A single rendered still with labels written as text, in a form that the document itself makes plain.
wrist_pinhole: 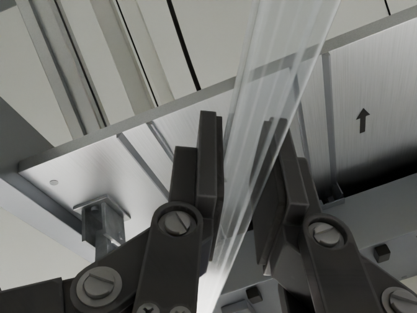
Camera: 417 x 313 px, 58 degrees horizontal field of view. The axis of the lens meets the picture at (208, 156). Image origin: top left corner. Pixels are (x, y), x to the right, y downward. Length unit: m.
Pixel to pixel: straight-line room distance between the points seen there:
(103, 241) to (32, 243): 2.03
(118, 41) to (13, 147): 0.39
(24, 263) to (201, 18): 1.61
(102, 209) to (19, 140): 0.07
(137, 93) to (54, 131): 1.53
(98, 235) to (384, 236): 0.22
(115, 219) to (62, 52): 0.27
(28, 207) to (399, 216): 0.28
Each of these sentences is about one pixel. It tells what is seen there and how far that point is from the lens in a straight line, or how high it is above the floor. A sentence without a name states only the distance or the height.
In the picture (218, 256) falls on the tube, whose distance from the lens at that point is 0.16.
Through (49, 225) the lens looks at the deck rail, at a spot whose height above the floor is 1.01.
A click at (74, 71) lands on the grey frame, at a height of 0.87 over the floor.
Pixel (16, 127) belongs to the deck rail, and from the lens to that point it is 0.28.
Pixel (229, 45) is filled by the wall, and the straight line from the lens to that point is 1.93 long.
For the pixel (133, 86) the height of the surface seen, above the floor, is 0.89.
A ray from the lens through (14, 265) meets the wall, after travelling 2.40.
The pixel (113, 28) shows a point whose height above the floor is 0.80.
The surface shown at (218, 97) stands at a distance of 0.23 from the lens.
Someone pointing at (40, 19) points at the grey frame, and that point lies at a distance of 0.53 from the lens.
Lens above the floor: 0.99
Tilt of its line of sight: 5 degrees up
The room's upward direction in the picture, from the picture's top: 159 degrees clockwise
